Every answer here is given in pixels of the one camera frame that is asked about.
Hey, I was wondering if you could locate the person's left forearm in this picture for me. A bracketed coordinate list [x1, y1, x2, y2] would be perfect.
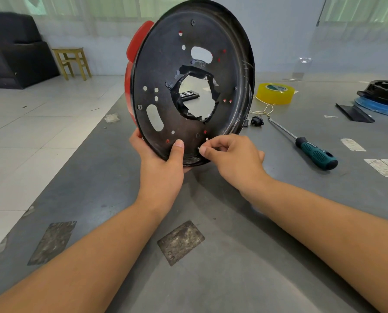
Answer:
[0, 198, 168, 313]

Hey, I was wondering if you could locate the black round housing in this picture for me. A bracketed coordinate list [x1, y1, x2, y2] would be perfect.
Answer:
[356, 80, 388, 109]

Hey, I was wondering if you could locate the white yellow wires bundle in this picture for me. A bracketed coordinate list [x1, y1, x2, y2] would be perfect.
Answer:
[249, 96, 275, 116]

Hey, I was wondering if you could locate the black metal round plate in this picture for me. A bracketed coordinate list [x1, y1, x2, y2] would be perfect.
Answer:
[130, 0, 256, 166]

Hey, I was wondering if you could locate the narrow window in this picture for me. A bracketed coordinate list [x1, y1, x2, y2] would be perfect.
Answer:
[324, 0, 388, 23]

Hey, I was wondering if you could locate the black flat plate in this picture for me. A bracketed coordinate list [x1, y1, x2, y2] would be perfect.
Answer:
[335, 103, 375, 123]

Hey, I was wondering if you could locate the wide window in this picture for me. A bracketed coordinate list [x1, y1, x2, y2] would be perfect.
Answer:
[23, 0, 194, 20]

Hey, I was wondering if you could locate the person's right hand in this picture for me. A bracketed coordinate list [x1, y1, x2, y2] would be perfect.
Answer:
[198, 133, 272, 203]

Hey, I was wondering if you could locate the blue plastic ring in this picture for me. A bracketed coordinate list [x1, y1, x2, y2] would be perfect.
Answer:
[354, 96, 388, 119]

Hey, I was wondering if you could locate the person's left hand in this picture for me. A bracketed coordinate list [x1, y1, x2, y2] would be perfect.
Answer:
[129, 128, 192, 219]

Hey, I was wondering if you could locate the dark green black screwdriver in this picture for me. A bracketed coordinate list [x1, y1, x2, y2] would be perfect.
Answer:
[267, 117, 339, 171]

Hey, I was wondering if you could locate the yellow tape roll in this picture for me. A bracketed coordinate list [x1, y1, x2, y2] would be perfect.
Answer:
[256, 82, 296, 105]

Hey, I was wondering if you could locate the clear acrylic stand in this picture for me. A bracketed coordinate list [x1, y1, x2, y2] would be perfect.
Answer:
[283, 57, 312, 81]

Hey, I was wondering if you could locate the wooden stool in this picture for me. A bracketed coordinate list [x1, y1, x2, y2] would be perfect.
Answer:
[52, 47, 92, 81]

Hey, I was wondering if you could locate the black armchair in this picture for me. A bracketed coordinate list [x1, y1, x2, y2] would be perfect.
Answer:
[0, 12, 60, 90]

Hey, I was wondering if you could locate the narrow sheer curtain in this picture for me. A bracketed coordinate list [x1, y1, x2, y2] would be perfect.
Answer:
[311, 0, 388, 44]

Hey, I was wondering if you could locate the wide sheer curtain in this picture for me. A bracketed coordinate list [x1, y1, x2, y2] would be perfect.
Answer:
[0, 0, 194, 40]

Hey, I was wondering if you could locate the person's right forearm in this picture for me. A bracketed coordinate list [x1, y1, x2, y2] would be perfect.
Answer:
[243, 179, 388, 313]

